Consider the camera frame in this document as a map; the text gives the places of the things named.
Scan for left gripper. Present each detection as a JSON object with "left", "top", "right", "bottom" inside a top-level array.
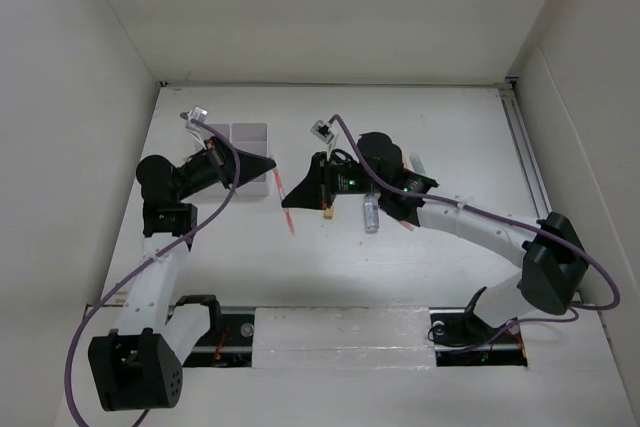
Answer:
[{"left": 175, "top": 134, "right": 275, "bottom": 201}]

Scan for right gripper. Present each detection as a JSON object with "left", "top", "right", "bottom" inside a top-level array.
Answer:
[{"left": 283, "top": 151, "right": 385, "bottom": 210}]

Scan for red highlighter pen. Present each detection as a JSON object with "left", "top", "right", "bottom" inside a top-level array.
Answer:
[{"left": 273, "top": 166, "right": 295, "bottom": 236}]

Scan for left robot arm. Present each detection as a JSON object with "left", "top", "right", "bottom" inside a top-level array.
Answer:
[{"left": 88, "top": 137, "right": 276, "bottom": 411}]

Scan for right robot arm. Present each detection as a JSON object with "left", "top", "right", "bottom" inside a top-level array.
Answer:
[{"left": 281, "top": 132, "right": 587, "bottom": 341}]

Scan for white right organizer bin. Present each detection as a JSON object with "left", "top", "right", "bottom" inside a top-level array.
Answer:
[{"left": 231, "top": 123, "right": 272, "bottom": 197}]

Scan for white organizer bin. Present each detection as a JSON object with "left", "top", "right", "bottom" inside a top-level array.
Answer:
[
  {"left": 209, "top": 123, "right": 231, "bottom": 140},
  {"left": 231, "top": 123, "right": 272, "bottom": 197}
]

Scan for yellow eraser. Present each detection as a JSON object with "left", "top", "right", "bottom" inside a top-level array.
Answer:
[{"left": 323, "top": 207, "right": 334, "bottom": 220}]

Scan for white left organizer bin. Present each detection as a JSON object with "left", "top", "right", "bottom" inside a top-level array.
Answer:
[{"left": 209, "top": 123, "right": 231, "bottom": 140}]

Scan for clear glue bottle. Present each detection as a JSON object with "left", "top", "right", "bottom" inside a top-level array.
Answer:
[{"left": 363, "top": 193, "right": 380, "bottom": 234}]

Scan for purple marker pen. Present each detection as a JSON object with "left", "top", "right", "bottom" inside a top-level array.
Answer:
[{"left": 399, "top": 221, "right": 415, "bottom": 231}]

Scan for green highlighter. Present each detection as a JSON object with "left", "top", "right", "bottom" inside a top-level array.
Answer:
[{"left": 409, "top": 153, "right": 426, "bottom": 176}]

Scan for black handled scissors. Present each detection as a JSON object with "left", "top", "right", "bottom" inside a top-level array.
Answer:
[{"left": 330, "top": 148, "right": 354, "bottom": 164}]

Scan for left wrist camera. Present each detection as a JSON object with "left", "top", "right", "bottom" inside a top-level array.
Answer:
[{"left": 180, "top": 106, "right": 208, "bottom": 131}]

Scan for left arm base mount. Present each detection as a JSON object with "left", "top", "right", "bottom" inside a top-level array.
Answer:
[{"left": 183, "top": 307, "right": 256, "bottom": 368}]

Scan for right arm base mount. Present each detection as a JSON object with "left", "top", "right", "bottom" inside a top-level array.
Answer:
[{"left": 427, "top": 310, "right": 528, "bottom": 367}]

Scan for aluminium side rail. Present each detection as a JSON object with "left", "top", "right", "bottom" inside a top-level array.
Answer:
[{"left": 497, "top": 77, "right": 551, "bottom": 217}]

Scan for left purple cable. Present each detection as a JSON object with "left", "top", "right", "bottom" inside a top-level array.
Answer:
[{"left": 64, "top": 116, "right": 241, "bottom": 427}]

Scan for purple cable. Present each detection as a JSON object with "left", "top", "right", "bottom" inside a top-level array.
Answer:
[
  {"left": 64, "top": 116, "right": 241, "bottom": 427},
  {"left": 329, "top": 114, "right": 621, "bottom": 348}
]

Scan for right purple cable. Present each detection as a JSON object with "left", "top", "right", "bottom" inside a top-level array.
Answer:
[{"left": 329, "top": 114, "right": 621, "bottom": 348}]

